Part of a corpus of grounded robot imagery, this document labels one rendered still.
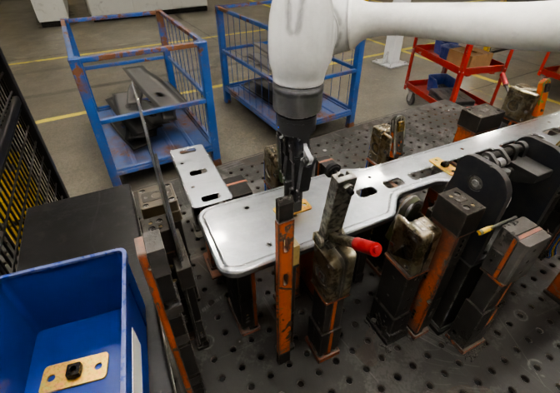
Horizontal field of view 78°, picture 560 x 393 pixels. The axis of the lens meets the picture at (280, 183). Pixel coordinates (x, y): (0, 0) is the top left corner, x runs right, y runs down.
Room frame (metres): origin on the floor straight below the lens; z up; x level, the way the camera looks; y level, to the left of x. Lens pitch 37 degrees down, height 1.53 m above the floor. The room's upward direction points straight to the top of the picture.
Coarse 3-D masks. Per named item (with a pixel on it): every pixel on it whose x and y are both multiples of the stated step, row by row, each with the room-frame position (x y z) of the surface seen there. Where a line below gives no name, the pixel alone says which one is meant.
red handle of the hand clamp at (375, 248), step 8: (336, 232) 0.46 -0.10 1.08; (328, 240) 0.46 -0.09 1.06; (336, 240) 0.43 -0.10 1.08; (344, 240) 0.41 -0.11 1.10; (352, 240) 0.40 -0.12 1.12; (360, 240) 0.39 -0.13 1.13; (368, 240) 0.38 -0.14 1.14; (352, 248) 0.39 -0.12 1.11; (360, 248) 0.37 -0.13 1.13; (368, 248) 0.36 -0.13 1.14; (376, 248) 0.36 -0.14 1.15; (376, 256) 0.35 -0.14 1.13
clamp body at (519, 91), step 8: (512, 88) 1.23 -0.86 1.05; (520, 88) 1.21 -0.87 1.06; (528, 88) 1.21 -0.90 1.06; (536, 88) 1.21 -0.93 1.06; (512, 96) 1.22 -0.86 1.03; (520, 96) 1.20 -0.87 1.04; (528, 96) 1.17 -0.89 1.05; (536, 96) 1.16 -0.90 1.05; (504, 104) 1.24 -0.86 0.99; (512, 104) 1.22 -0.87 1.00; (520, 104) 1.19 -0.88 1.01; (528, 104) 1.16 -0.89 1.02; (512, 112) 1.20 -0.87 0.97; (520, 112) 1.18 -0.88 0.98; (528, 112) 1.15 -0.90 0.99; (504, 120) 1.22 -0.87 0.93; (512, 120) 1.19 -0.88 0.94; (520, 120) 1.17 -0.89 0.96; (504, 144) 1.19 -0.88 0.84
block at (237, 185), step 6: (228, 180) 0.76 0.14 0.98; (234, 180) 0.76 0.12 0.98; (240, 180) 0.76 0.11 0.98; (246, 180) 0.76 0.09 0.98; (228, 186) 0.73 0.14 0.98; (234, 186) 0.73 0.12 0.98; (240, 186) 0.73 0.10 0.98; (246, 186) 0.73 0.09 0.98; (234, 192) 0.70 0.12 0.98; (240, 192) 0.70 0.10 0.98; (246, 192) 0.70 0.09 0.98; (234, 198) 0.69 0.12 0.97
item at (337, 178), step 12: (336, 168) 0.47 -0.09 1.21; (336, 180) 0.44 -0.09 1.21; (348, 180) 0.44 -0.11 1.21; (336, 192) 0.43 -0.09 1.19; (348, 192) 0.43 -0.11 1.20; (336, 204) 0.44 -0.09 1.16; (348, 204) 0.45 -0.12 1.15; (324, 216) 0.46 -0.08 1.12; (336, 216) 0.45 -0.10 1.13; (324, 228) 0.45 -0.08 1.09; (336, 228) 0.46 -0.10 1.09; (324, 240) 0.45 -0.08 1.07
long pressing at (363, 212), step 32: (512, 128) 1.02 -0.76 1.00; (544, 128) 1.02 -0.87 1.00; (416, 160) 0.83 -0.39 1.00; (448, 160) 0.83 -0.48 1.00; (320, 192) 0.68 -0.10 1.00; (384, 192) 0.68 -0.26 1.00; (224, 224) 0.56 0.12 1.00; (256, 224) 0.56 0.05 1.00; (352, 224) 0.56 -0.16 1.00; (384, 224) 0.58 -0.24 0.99; (224, 256) 0.47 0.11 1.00; (256, 256) 0.47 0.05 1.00
